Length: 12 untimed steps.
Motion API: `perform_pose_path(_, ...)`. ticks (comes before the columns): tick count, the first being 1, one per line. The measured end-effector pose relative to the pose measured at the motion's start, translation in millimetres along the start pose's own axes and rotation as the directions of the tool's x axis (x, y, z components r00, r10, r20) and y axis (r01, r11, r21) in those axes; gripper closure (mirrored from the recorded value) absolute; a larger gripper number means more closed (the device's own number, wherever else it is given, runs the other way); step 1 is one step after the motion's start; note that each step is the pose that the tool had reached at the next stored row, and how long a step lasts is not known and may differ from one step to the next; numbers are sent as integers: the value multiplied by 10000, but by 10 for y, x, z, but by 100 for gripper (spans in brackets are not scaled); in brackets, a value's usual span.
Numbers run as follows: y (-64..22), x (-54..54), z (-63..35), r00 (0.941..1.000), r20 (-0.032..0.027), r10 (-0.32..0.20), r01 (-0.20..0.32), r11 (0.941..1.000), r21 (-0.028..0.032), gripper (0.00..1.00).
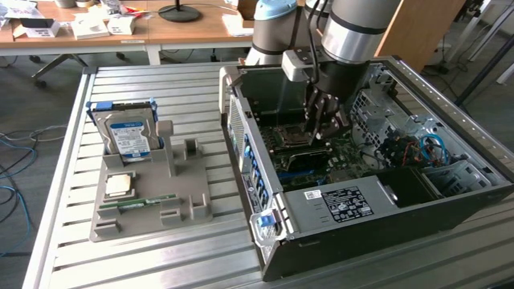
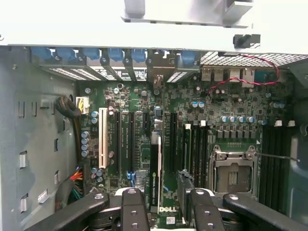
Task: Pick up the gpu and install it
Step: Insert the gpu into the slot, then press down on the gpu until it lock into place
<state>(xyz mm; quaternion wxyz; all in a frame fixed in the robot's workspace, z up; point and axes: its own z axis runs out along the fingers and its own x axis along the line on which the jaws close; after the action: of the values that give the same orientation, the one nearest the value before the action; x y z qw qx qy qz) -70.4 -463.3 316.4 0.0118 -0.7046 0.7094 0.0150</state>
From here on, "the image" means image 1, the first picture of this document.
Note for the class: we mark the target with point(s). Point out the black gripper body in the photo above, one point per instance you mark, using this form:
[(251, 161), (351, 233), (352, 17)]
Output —
[(340, 78)]

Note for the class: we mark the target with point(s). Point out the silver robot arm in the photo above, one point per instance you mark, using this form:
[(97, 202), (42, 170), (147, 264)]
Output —
[(352, 39)]

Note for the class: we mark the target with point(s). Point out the CPU socket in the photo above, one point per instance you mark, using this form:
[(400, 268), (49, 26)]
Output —
[(291, 135)]

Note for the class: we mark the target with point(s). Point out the perforated metal drive cage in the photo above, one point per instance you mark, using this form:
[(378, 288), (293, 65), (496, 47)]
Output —
[(375, 126)]

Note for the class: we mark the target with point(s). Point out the green motherboard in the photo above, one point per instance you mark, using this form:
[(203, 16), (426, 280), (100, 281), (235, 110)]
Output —
[(348, 156)]

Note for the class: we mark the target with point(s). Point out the blue expansion slot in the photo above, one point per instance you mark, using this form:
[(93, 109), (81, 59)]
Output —
[(296, 174)]

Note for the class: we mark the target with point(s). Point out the wooden cabinet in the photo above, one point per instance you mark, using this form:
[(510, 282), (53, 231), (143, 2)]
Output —
[(426, 30)]

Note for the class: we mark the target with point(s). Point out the grey power supply unit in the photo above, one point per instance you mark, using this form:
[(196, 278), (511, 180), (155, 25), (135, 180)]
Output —
[(304, 207)]

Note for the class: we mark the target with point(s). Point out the white paper stack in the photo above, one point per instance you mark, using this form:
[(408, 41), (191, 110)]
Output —
[(236, 25)]

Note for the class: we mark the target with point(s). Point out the grey disk bay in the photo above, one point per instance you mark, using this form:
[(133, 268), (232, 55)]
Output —
[(458, 177)]

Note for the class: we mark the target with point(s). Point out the blue case latch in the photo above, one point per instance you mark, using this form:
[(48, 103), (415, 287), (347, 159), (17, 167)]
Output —
[(267, 220)]

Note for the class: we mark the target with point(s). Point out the black open PC case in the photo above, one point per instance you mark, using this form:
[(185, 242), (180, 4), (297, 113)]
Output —
[(360, 241)]

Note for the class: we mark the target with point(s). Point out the black round lamp base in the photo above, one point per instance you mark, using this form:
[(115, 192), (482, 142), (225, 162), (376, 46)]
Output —
[(179, 14)]

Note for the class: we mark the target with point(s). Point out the grey parts rack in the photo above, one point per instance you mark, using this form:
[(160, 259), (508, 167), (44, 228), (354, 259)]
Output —
[(156, 186)]

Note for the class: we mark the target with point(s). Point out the hard disk in blue caddy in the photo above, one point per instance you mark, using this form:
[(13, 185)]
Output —
[(125, 135)]

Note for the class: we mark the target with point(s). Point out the CPU chip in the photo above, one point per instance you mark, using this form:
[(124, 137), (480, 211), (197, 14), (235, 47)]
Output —
[(117, 185)]

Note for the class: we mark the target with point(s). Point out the white small box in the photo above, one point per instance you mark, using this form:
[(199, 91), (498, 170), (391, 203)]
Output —
[(120, 25)]

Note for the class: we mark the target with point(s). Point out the white flat box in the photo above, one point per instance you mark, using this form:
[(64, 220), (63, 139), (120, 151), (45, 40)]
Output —
[(89, 29)]

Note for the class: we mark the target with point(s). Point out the grey wheeled desk foot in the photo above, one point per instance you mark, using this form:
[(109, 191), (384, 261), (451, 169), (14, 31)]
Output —
[(56, 64)]

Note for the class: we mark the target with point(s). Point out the wooden desk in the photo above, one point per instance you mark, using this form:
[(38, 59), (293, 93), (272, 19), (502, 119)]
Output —
[(60, 42)]

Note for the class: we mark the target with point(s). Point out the white box with black lid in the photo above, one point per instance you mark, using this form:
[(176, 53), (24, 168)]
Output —
[(40, 28)]

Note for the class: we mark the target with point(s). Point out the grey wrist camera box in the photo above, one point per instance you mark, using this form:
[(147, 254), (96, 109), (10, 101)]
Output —
[(296, 66)]

